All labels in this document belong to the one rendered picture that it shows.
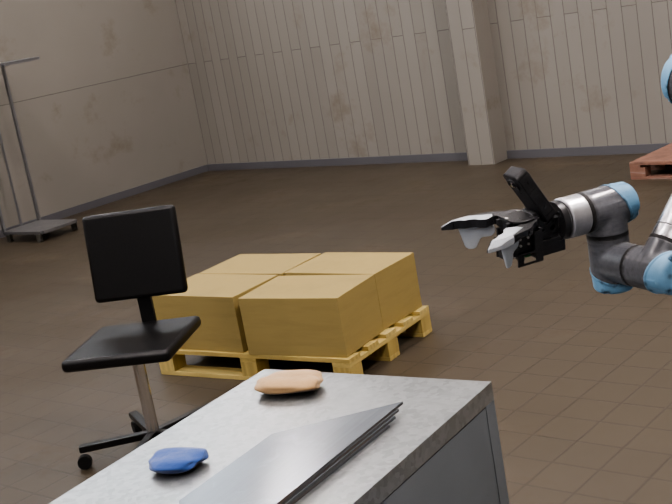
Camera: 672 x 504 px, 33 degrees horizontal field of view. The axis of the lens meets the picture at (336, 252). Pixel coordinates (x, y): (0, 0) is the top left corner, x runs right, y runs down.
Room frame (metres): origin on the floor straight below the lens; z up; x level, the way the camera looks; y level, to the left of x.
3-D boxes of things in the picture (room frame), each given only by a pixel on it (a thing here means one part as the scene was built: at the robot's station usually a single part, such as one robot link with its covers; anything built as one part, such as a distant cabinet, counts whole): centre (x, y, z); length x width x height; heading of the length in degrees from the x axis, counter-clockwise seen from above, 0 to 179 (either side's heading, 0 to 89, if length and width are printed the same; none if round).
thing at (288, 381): (2.38, 0.15, 1.07); 0.16 x 0.10 x 0.04; 62
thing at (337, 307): (5.92, 0.31, 0.23); 1.37 x 0.94 x 0.45; 48
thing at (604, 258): (1.96, -0.50, 1.34); 0.11 x 0.08 x 0.11; 22
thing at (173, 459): (2.06, 0.38, 1.07); 0.12 x 0.10 x 0.03; 70
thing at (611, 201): (1.98, -0.49, 1.43); 0.11 x 0.08 x 0.09; 112
